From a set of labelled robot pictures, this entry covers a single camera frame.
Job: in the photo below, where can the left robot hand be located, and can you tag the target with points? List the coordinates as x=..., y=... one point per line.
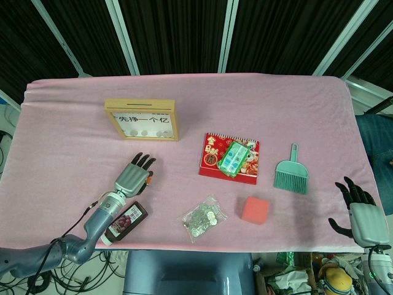
x=132, y=179

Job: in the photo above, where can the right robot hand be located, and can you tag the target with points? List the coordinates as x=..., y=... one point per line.
x=368, y=224

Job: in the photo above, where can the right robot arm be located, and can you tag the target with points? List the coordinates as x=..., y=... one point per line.
x=380, y=267

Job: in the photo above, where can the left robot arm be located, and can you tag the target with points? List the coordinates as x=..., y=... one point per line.
x=95, y=221

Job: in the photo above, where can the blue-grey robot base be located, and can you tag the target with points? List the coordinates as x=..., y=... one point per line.
x=190, y=273

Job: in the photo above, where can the teal hand brush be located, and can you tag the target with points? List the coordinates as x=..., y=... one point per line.
x=291, y=175

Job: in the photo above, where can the dark grape juice bottle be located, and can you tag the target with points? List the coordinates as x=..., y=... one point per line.
x=127, y=221

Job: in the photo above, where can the yellow toy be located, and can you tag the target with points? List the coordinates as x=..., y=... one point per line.
x=336, y=279

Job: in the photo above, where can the clear bag of coins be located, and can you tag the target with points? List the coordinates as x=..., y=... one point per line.
x=202, y=218

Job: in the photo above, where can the red desk calendar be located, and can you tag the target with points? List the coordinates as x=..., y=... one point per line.
x=210, y=153

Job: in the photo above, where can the blue denim fabric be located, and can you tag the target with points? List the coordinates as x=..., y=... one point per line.
x=377, y=138

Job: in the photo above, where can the green foil bag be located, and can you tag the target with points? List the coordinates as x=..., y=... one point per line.
x=286, y=258

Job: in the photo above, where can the pink table cloth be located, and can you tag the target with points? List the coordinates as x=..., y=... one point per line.
x=184, y=101

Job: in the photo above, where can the green tissue pack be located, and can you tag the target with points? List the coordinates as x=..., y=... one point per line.
x=233, y=158

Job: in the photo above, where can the pink cube block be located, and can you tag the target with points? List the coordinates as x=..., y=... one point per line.
x=255, y=210

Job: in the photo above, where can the black tube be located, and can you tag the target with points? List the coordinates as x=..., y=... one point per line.
x=382, y=106

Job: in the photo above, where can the wooden framed coin box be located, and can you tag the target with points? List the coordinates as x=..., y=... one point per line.
x=139, y=105

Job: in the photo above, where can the white partition post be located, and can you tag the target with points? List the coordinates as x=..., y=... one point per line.
x=122, y=37
x=58, y=37
x=340, y=37
x=228, y=33

